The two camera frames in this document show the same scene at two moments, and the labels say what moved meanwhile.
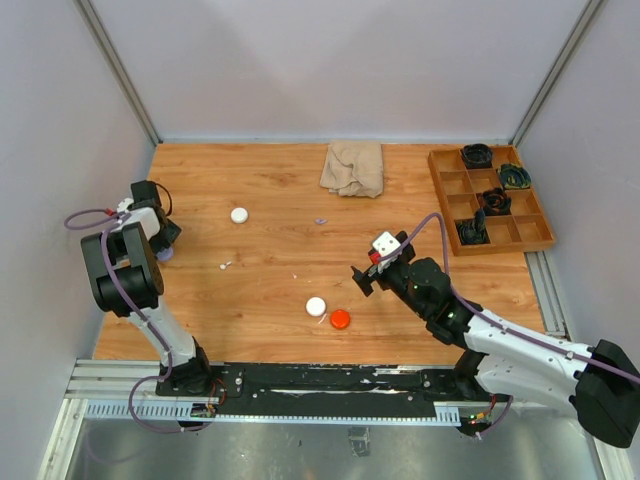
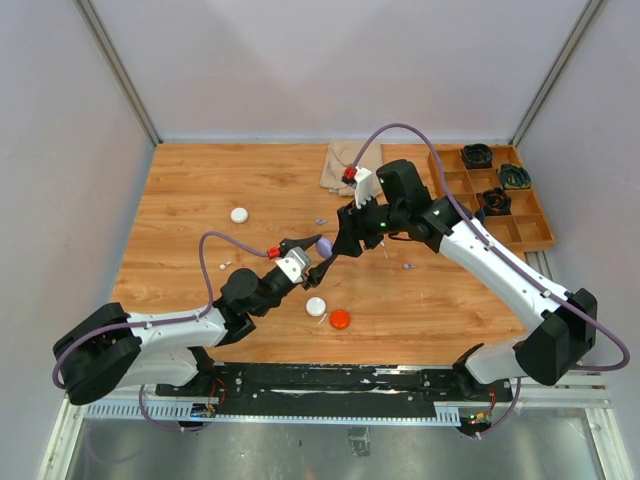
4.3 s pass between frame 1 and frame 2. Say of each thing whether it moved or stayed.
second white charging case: stayed
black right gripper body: moved
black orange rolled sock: stayed
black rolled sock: stayed
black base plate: stayed
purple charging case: moved
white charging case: stayed
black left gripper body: moved
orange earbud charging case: stayed
